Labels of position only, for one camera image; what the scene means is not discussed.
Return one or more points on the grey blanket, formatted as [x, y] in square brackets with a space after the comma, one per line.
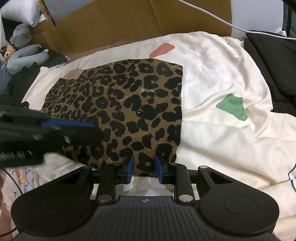
[5, 77]

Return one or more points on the brown cardboard sheet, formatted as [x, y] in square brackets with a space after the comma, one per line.
[100, 25]

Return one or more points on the folded black garment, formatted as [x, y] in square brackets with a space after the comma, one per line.
[275, 57]

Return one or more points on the leopard print garment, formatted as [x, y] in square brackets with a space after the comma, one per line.
[135, 102]

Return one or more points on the black clothes pile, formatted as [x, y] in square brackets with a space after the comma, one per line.
[18, 85]

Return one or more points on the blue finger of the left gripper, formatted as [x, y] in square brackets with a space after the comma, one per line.
[68, 132]

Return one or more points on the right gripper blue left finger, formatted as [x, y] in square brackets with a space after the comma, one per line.
[111, 176]

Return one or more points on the cream bear print bedsheet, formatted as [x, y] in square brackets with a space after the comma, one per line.
[240, 157]

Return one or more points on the grey neck pillow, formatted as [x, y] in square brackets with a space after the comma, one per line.
[26, 57]

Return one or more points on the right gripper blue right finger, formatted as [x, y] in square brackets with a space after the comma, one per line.
[177, 175]

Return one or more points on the white pillow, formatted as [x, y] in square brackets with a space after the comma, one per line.
[24, 11]

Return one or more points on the clear plastic bag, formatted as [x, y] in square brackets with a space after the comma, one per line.
[21, 36]

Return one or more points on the small leopard plush toy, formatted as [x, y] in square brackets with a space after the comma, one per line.
[7, 51]

